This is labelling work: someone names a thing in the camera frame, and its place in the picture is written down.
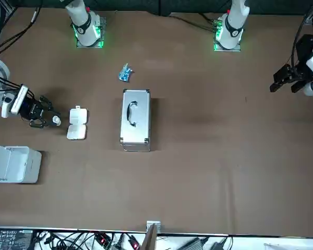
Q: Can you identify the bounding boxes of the aluminium medical case with handle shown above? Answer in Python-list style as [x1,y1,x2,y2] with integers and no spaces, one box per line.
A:
[119,89,152,152]

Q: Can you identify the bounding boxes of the white bin with lid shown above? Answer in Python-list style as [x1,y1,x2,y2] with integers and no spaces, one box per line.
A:
[0,143,42,184]

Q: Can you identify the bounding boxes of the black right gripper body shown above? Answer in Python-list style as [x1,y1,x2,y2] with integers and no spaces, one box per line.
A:
[20,96,46,123]

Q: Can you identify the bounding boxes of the black device with red light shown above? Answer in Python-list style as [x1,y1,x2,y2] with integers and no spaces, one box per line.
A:
[93,232,113,246]

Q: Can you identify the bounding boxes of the blue and white packet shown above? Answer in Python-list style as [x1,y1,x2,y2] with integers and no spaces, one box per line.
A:
[118,63,134,83]

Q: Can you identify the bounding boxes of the black power adapter with label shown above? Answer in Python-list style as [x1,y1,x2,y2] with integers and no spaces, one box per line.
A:
[0,229,33,250]

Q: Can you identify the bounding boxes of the white open pill box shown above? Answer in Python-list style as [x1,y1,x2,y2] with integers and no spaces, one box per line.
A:
[66,105,89,141]

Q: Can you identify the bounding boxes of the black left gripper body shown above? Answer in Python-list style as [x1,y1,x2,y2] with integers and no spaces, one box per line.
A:
[292,33,313,83]

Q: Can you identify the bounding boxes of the aluminium camera post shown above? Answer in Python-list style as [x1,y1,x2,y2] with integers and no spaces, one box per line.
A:
[141,220,162,250]

